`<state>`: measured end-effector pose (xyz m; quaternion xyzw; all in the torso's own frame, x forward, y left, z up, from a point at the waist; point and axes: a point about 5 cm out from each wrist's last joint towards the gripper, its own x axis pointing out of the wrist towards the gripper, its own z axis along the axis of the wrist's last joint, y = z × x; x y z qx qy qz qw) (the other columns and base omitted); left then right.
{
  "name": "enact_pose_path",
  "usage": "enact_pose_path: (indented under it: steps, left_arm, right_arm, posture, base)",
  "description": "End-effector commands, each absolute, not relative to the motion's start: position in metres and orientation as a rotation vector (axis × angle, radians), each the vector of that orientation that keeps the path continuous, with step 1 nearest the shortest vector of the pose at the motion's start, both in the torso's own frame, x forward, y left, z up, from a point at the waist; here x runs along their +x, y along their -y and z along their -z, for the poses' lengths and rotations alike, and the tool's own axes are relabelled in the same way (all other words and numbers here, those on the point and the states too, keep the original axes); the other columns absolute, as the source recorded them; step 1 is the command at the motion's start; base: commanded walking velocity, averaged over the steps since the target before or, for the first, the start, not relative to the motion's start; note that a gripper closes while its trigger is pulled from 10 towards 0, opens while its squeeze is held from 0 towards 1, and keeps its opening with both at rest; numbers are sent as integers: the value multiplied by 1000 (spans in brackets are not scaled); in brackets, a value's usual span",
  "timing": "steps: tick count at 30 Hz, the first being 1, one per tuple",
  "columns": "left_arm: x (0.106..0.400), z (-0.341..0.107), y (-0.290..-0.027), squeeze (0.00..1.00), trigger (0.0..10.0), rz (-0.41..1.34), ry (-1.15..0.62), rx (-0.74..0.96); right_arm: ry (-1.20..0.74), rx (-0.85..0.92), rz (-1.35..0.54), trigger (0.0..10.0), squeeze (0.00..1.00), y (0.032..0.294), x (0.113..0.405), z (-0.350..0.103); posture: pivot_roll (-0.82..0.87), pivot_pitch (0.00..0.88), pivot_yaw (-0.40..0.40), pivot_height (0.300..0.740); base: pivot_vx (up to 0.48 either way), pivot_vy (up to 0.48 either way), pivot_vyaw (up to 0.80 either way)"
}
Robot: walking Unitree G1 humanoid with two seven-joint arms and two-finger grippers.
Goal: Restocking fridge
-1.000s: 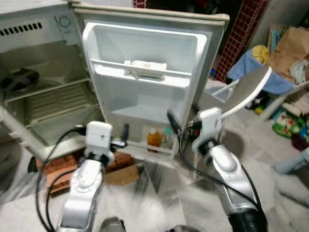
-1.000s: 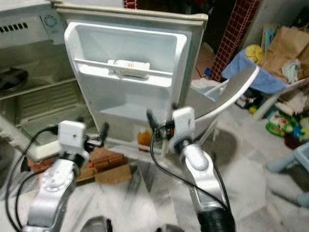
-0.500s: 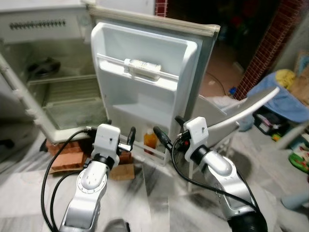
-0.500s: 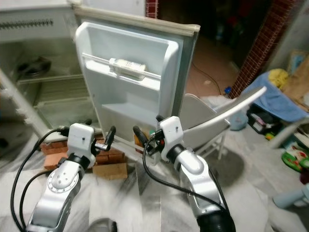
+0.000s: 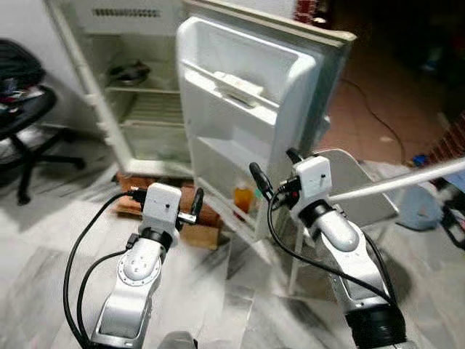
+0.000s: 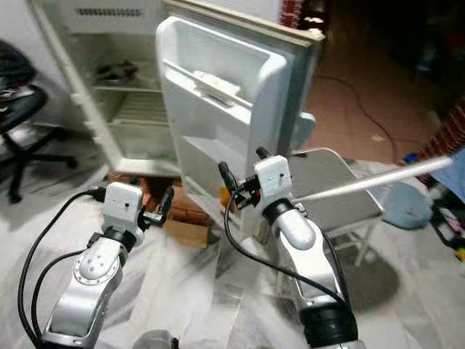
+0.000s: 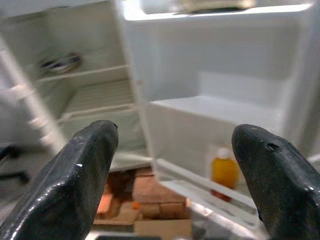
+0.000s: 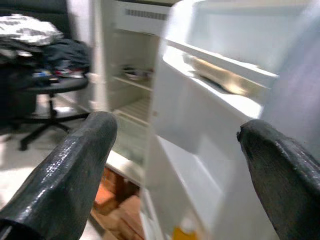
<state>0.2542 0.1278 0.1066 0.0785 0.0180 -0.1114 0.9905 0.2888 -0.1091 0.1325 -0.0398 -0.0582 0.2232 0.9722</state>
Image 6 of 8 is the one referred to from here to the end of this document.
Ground white fridge door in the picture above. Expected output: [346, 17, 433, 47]
[156, 0, 324, 244]

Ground tall red brick stack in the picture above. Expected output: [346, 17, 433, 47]
[166, 206, 208, 225]

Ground low red brick stack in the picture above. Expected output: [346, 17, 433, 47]
[105, 171, 139, 188]

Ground grey folding chair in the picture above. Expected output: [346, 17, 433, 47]
[287, 148, 453, 268]

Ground white egg tray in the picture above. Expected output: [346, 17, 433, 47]
[193, 71, 251, 108]

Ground silver robot body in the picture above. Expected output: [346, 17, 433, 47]
[134, 329, 179, 349]

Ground dark metal pan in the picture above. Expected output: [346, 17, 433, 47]
[93, 60, 137, 83]

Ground black office chair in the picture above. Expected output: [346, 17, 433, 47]
[0, 40, 79, 204]

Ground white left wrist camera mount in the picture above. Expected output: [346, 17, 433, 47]
[103, 182, 145, 232]

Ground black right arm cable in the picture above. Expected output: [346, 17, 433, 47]
[224, 193, 349, 306]

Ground short black left arm cable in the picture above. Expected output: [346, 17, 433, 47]
[31, 249, 92, 342]

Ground long black left arm cable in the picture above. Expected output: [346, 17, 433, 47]
[20, 189, 110, 346]

